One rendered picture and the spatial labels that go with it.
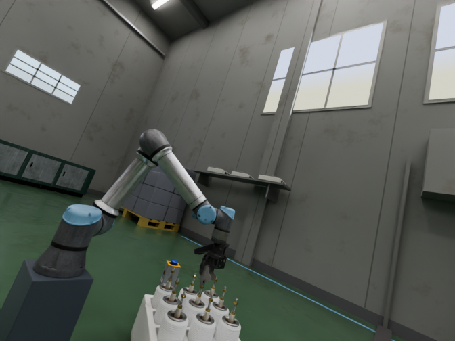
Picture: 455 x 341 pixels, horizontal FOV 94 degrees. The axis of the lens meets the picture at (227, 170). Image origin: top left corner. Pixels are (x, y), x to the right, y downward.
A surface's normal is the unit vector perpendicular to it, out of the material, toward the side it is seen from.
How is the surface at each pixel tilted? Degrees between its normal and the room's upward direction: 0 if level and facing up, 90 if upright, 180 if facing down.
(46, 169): 90
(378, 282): 90
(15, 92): 90
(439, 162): 90
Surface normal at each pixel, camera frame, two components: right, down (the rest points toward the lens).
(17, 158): 0.76, 0.11
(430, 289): -0.58, -0.33
